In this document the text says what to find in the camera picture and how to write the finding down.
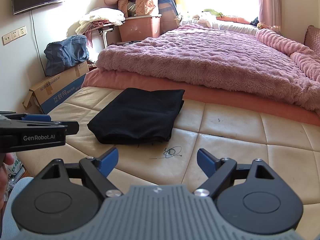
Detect blue white cardboard box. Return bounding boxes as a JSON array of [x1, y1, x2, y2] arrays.
[[23, 61, 88, 114]]

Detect beige leather mattress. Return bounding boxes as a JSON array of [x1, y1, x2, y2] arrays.
[[17, 87, 319, 239]]

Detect pink plastic storage bin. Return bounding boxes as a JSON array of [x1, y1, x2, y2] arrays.
[[119, 14, 161, 42]]

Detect salmon pink bed sheet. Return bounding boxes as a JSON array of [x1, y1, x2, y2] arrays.
[[81, 68, 320, 127]]

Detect small folding table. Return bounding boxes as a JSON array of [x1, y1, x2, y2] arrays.
[[84, 21, 115, 48]]

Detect pink curtain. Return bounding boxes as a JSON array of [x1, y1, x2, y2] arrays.
[[258, 0, 282, 31]]

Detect blue denim bag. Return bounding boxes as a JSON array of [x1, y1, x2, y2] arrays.
[[44, 35, 89, 76]]

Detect black pants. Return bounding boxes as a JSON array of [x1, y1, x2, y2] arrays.
[[87, 88, 185, 145]]

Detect white wall socket strip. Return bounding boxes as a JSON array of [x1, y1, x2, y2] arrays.
[[2, 26, 27, 45]]

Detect cream folded blankets pile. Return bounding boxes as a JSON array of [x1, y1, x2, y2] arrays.
[[75, 8, 125, 35]]

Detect fluffy pink blanket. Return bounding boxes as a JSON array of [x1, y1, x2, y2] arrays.
[[96, 24, 319, 113]]

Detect person left hand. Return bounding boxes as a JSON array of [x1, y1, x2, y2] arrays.
[[0, 153, 14, 210]]

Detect brown patterned cardboard box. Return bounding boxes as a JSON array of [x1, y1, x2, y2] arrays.
[[118, 0, 159, 18]]

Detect pink quilted headboard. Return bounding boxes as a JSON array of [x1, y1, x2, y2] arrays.
[[304, 25, 320, 56]]

